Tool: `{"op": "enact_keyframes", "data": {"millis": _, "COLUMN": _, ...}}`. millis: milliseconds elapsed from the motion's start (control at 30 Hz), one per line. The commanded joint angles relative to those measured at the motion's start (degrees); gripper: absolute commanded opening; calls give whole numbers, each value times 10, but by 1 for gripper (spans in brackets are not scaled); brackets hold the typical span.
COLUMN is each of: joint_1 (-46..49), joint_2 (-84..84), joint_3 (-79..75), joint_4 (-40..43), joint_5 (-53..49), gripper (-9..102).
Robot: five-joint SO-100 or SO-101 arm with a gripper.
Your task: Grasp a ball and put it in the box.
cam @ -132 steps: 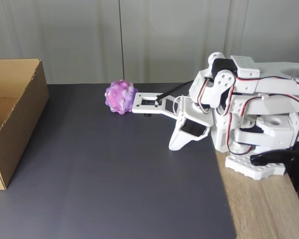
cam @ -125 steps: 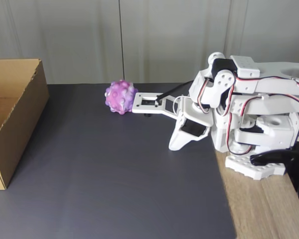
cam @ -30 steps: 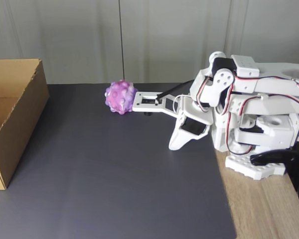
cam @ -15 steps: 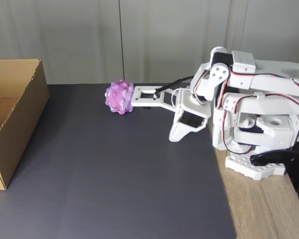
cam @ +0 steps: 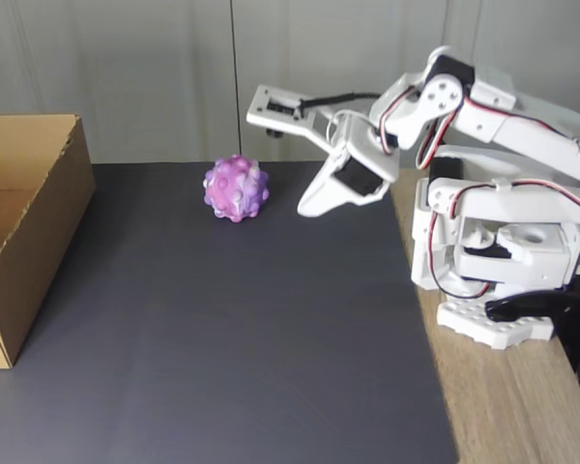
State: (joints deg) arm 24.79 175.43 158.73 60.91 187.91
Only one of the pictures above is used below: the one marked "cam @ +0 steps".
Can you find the pink purple knobbly ball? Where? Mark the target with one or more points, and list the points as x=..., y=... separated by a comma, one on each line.
x=237, y=188

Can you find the black table clamp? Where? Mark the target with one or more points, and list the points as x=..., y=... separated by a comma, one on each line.
x=570, y=319

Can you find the brown cardboard box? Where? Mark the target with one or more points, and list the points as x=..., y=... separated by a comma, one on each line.
x=53, y=193

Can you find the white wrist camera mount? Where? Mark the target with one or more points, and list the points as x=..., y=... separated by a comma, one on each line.
x=309, y=121

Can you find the dark grey table mat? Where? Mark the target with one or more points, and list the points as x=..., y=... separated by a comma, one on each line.
x=222, y=338

